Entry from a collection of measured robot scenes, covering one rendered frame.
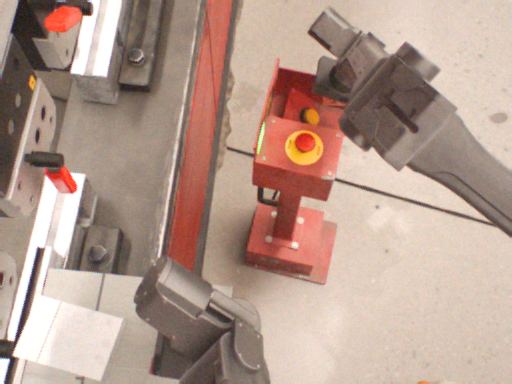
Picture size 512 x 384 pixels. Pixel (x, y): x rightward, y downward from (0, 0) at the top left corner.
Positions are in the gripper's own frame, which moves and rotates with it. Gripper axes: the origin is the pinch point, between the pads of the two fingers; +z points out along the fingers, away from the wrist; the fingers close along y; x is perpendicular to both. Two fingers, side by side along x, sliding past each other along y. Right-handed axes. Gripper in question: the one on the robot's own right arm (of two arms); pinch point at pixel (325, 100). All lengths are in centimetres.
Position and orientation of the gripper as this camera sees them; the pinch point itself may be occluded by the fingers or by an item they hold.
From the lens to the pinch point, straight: 127.7
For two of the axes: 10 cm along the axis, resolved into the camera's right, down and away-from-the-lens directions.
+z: -2.6, 2.9, 9.2
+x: -2.3, 9.1, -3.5
